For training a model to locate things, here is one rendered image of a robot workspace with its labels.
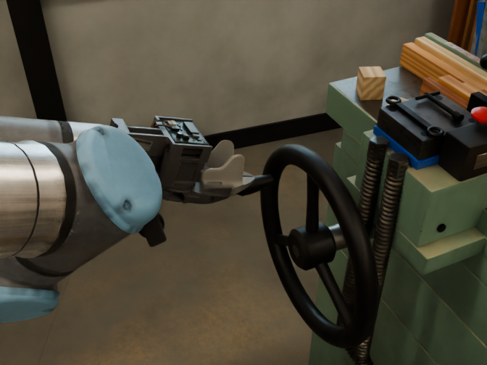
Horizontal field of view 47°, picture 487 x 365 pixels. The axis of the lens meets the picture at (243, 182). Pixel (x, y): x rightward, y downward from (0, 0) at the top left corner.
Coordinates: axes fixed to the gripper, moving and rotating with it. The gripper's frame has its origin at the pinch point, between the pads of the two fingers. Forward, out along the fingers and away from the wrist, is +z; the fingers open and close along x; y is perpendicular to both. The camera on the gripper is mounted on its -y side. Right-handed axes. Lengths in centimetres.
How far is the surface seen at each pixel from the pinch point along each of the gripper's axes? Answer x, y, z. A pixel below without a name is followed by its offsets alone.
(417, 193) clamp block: -17.3, 10.5, 11.7
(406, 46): 17.0, 18.8, 35.3
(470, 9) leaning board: 100, 18, 145
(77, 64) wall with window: 132, -38, 11
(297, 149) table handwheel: -3.8, 7.9, 3.5
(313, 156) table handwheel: -7.1, 8.8, 3.6
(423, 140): -15.1, 16.3, 11.0
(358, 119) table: 7.8, 8.0, 22.7
